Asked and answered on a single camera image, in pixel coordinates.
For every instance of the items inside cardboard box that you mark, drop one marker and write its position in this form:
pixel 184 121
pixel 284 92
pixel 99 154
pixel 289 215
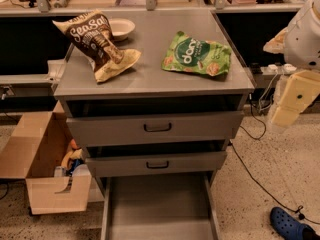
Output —
pixel 72 164

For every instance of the bottom grey drawer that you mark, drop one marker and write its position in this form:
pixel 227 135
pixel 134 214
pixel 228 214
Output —
pixel 159 207

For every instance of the white power strip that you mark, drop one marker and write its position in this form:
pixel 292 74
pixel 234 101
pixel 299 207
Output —
pixel 279 69

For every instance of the green rice chip bag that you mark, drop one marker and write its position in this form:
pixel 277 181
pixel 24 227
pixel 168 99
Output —
pixel 190 55

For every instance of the blue croc shoe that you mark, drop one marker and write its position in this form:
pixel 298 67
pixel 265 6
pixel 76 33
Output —
pixel 289 228

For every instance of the open cardboard box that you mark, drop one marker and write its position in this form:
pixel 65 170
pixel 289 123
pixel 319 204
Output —
pixel 35 149

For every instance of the top grey drawer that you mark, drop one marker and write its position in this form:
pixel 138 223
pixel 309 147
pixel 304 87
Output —
pixel 151 129

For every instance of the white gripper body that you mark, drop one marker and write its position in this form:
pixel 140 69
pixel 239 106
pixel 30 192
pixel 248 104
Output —
pixel 304 40

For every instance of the white paper bowl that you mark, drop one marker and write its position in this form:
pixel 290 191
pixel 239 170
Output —
pixel 121 28

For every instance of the brown sea salt chip bag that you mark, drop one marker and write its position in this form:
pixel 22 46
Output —
pixel 91 33

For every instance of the grey drawer cabinet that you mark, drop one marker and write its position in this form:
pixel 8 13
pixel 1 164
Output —
pixel 146 89

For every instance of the grey drawer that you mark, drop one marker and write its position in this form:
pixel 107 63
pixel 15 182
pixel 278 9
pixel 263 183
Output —
pixel 155 164
pixel 159 207
pixel 151 129

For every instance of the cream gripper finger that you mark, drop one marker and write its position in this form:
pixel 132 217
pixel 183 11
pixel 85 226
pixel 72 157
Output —
pixel 277 43
pixel 295 95

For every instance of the middle grey drawer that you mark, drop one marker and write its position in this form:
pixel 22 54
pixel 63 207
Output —
pixel 155 164

